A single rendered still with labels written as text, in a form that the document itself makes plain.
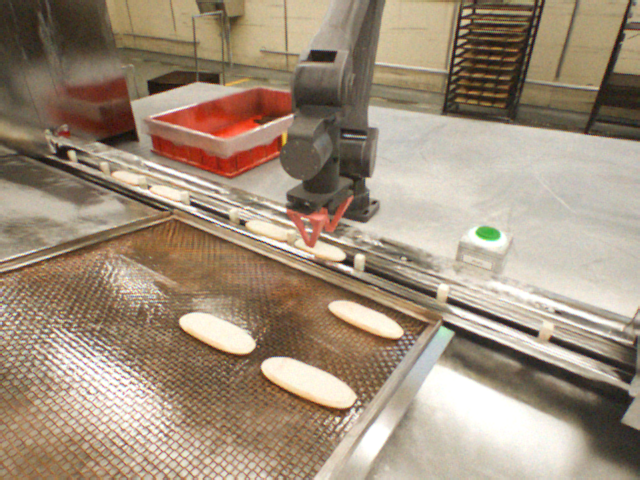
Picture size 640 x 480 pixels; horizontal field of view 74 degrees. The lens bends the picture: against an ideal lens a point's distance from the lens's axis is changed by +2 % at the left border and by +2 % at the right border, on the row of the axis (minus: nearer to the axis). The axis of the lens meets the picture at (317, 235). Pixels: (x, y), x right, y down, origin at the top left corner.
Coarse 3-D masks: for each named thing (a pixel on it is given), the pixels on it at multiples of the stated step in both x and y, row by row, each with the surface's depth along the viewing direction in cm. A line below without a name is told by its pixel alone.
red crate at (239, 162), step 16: (224, 128) 139; (240, 128) 139; (160, 144) 117; (272, 144) 116; (176, 160) 116; (192, 160) 112; (208, 160) 108; (224, 160) 105; (240, 160) 107; (256, 160) 112; (224, 176) 107
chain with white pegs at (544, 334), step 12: (72, 156) 109; (108, 168) 103; (144, 180) 96; (288, 240) 76; (348, 264) 72; (360, 264) 69; (444, 288) 62; (444, 300) 63; (504, 324) 60; (552, 324) 56; (540, 336) 57; (600, 360) 55
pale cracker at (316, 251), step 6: (300, 240) 75; (300, 246) 74; (306, 246) 73; (318, 246) 73; (324, 246) 73; (330, 246) 73; (306, 252) 73; (312, 252) 72; (318, 252) 72; (324, 252) 72; (330, 252) 72; (336, 252) 72; (342, 252) 72; (324, 258) 71; (330, 258) 71; (336, 258) 71; (342, 258) 71
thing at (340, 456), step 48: (96, 240) 65; (192, 240) 69; (240, 240) 69; (192, 288) 56; (336, 288) 59; (48, 336) 45; (96, 336) 45; (336, 336) 49; (432, 336) 50; (0, 384) 38; (48, 384) 39; (144, 384) 40; (240, 384) 41; (384, 384) 43; (0, 432) 34
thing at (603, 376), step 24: (72, 168) 103; (144, 192) 91; (264, 240) 75; (336, 264) 68; (384, 288) 64; (456, 312) 59; (504, 336) 56; (552, 360) 53; (576, 360) 52; (624, 384) 49
